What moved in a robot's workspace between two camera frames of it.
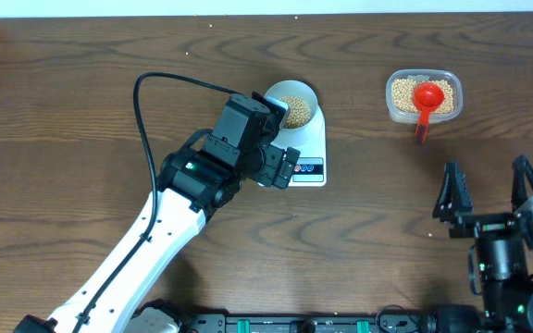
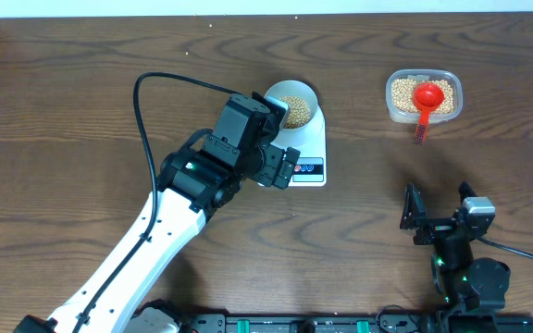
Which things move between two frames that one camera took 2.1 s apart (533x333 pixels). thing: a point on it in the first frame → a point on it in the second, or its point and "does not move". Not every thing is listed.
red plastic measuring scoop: [427, 97] does not move
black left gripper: [266, 176] does not move
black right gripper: [459, 205] → [415, 211]
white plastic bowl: [303, 123] does not move
